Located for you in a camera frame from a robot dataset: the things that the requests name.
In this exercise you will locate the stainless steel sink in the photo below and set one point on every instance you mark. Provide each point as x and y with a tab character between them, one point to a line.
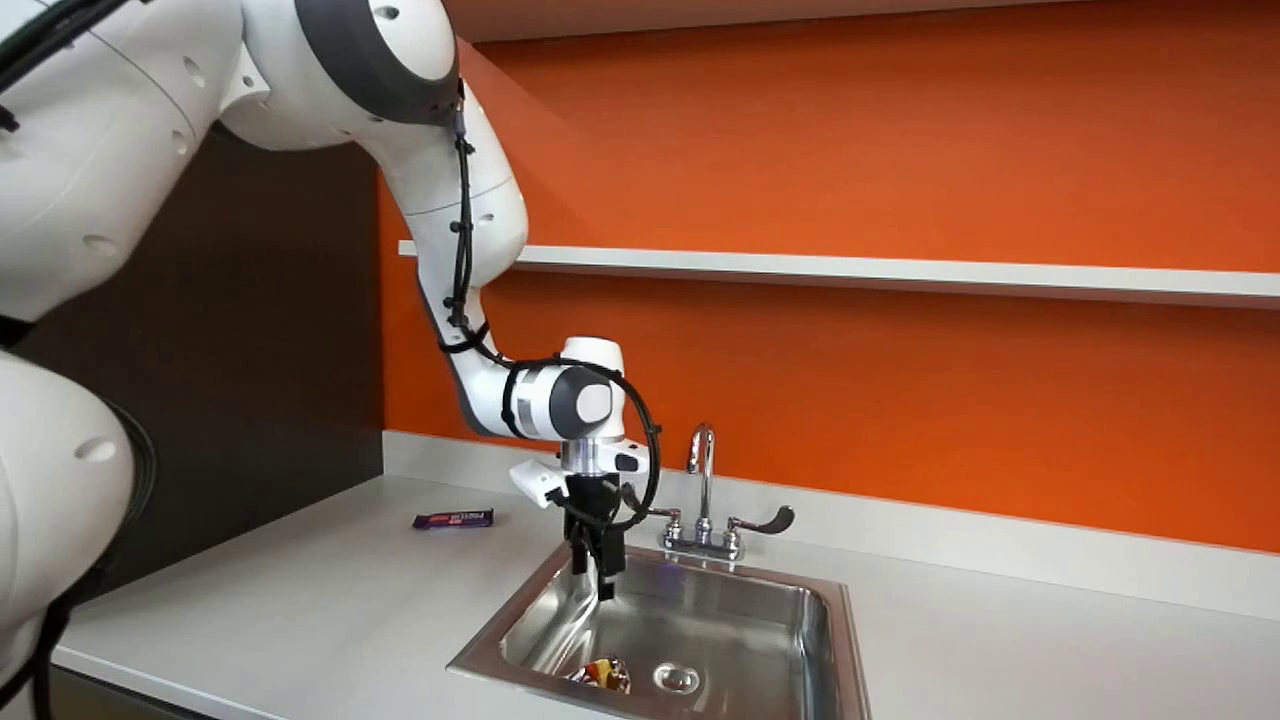
721	625

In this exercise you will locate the metal sink drain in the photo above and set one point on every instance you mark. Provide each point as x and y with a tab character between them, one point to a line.
679	678

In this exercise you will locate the orange yellow chips packet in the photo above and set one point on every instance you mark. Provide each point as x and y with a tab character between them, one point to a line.
602	674

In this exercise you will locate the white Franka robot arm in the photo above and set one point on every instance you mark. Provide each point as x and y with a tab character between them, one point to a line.
402	144

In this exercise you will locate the dark wood cabinet panel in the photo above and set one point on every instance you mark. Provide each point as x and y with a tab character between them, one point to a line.
255	373

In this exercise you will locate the long white wall shelf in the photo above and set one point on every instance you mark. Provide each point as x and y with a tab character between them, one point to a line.
864	268

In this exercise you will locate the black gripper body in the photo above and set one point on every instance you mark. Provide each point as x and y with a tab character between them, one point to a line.
592	505

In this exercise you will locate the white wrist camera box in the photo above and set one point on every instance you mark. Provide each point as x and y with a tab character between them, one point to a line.
540	481

